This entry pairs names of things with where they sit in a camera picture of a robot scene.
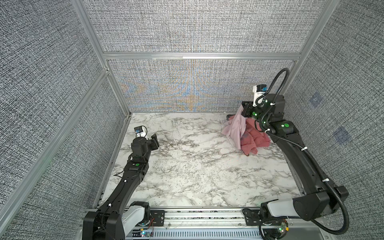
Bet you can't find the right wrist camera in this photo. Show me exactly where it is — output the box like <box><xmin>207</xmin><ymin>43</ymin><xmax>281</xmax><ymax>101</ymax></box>
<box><xmin>253</xmin><ymin>84</ymin><xmax>268</xmax><ymax>107</ymax></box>

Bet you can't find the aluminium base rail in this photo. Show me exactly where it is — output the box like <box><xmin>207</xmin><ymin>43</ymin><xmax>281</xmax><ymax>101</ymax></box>
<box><xmin>76</xmin><ymin>206</ymin><xmax>337</xmax><ymax>240</ymax></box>

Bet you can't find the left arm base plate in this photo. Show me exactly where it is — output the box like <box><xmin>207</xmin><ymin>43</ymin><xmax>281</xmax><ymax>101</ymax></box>
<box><xmin>136</xmin><ymin>210</ymin><xmax>166</xmax><ymax>229</ymax></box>

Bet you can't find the dark pink shirt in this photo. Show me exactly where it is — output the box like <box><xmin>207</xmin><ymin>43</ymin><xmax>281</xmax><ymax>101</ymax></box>
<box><xmin>241</xmin><ymin>118</ymin><xmax>271</xmax><ymax>156</ymax></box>

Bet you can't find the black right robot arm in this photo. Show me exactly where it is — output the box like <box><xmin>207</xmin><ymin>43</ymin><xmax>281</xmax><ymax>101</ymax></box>
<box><xmin>242</xmin><ymin>94</ymin><xmax>349</xmax><ymax>222</ymax></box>

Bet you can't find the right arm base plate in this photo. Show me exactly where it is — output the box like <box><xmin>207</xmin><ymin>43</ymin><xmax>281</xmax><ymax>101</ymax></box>
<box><xmin>242</xmin><ymin>208</ymin><xmax>268</xmax><ymax>226</ymax></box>

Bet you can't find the black corrugated cable right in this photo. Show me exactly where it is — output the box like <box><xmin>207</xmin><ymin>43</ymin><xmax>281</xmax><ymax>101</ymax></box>
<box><xmin>256</xmin><ymin>67</ymin><xmax>350</xmax><ymax>235</ymax></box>

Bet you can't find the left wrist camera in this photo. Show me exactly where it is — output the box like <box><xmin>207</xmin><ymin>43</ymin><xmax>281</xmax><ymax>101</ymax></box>
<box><xmin>134</xmin><ymin>126</ymin><xmax>145</xmax><ymax>138</ymax></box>

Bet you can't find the light pink cloth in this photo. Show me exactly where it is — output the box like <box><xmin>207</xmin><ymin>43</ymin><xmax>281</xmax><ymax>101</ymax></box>
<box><xmin>222</xmin><ymin>105</ymin><xmax>246</xmax><ymax>150</ymax></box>

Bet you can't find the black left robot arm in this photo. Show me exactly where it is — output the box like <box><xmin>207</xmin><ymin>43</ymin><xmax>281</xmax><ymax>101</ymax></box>
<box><xmin>82</xmin><ymin>134</ymin><xmax>160</xmax><ymax>240</ymax></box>

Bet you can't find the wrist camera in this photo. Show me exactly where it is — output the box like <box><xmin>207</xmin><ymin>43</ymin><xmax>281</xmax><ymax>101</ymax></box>
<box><xmin>134</xmin><ymin>126</ymin><xmax>145</xmax><ymax>138</ymax></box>
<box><xmin>253</xmin><ymin>84</ymin><xmax>268</xmax><ymax>107</ymax></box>

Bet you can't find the aluminium corner frame post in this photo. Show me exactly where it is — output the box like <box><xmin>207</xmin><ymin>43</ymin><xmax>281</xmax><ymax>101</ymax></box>
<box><xmin>282</xmin><ymin>0</ymin><xmax>340</xmax><ymax>95</ymax></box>

